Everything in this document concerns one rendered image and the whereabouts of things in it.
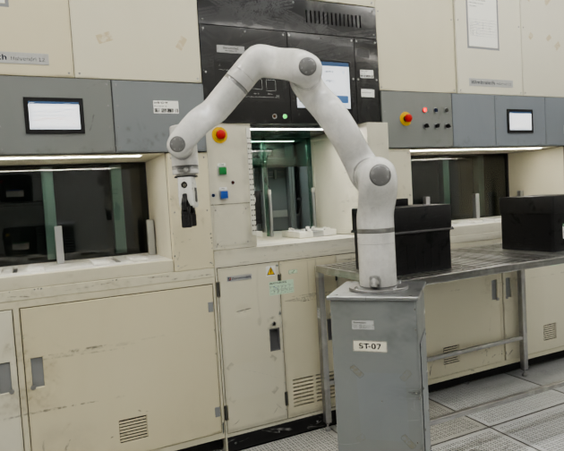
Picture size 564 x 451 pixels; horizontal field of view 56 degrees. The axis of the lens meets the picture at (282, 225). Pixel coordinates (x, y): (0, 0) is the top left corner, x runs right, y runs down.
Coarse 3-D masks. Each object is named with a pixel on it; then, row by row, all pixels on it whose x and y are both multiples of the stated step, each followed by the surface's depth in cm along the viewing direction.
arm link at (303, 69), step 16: (256, 48) 165; (272, 48) 165; (288, 48) 163; (240, 64) 164; (256, 64) 164; (272, 64) 163; (288, 64) 159; (304, 64) 157; (320, 64) 159; (240, 80) 164; (256, 80) 167; (288, 80) 161; (304, 80) 159
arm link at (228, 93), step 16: (224, 80) 165; (208, 96) 168; (224, 96) 164; (240, 96) 166; (192, 112) 160; (208, 112) 162; (224, 112) 166; (176, 128) 159; (192, 128) 158; (208, 128) 160; (176, 144) 158; (192, 144) 159
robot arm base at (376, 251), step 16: (368, 240) 167; (384, 240) 166; (368, 256) 167; (384, 256) 166; (368, 272) 168; (384, 272) 166; (352, 288) 170; (368, 288) 168; (384, 288) 166; (400, 288) 165
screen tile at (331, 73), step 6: (324, 72) 241; (330, 72) 242; (336, 72) 243; (324, 78) 241; (330, 78) 242; (336, 78) 244; (342, 78) 245; (330, 84) 242; (336, 84) 244; (342, 84) 245; (336, 90) 244; (342, 90) 245
